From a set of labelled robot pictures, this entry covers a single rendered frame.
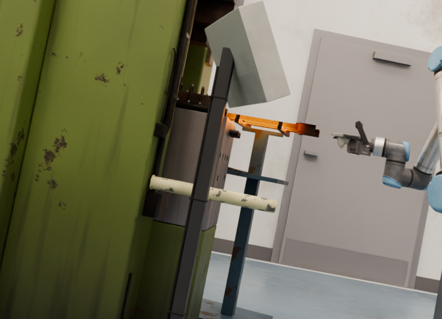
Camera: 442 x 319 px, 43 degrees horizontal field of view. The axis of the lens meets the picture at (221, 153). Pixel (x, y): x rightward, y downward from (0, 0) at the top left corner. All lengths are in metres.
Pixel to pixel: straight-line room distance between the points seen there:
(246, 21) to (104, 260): 0.92
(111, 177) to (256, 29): 0.71
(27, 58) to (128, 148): 0.44
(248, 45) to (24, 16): 0.80
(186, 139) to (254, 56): 0.67
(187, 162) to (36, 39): 0.70
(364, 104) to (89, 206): 3.76
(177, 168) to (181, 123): 0.17
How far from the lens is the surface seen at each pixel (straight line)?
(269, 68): 1.64
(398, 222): 5.46
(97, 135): 1.98
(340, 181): 5.28
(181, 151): 2.20
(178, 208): 2.19
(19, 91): 2.00
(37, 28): 2.04
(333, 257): 5.32
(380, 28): 5.59
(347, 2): 5.57
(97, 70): 2.02
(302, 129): 2.71
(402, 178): 2.76
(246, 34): 1.63
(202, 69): 2.63
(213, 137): 1.74
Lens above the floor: 0.69
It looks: 2 degrees up
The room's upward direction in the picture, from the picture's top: 11 degrees clockwise
